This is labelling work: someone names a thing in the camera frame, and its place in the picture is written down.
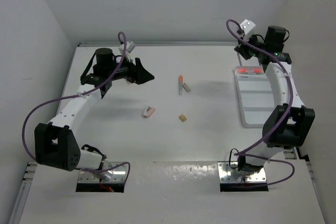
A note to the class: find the white compartment tray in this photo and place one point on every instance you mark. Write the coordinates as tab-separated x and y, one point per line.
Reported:
255	99

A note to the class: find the orange capped grey marker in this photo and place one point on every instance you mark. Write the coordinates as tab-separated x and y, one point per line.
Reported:
180	86

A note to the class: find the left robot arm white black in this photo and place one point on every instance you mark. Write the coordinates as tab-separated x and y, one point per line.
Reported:
55	142

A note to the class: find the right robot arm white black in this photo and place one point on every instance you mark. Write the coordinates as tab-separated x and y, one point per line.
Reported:
289	123

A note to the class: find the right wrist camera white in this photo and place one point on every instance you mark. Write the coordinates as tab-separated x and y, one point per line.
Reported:
246	28

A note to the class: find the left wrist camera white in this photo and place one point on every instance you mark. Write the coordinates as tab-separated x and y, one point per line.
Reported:
130	46

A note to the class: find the metal mounting plate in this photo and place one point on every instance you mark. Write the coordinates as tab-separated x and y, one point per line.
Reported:
228	175
117	173

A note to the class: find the pink red highlighter pen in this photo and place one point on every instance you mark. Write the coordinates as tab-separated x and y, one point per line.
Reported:
250	71

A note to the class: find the tan eraser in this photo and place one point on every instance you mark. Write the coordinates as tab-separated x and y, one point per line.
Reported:
182	118

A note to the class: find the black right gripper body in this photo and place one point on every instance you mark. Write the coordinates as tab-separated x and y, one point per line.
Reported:
248	51

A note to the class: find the metal mounting plate right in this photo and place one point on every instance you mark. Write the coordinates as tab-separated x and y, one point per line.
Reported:
228	175

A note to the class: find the metal mounting plate left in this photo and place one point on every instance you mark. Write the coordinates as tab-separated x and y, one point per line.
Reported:
117	173

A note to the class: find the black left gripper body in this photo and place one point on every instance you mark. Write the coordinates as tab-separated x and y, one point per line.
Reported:
125	71

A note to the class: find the grey brown eraser block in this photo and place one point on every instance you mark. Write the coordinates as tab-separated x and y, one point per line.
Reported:
186	87

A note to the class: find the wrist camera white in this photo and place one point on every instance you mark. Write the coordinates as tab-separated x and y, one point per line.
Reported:
130	46
246	28

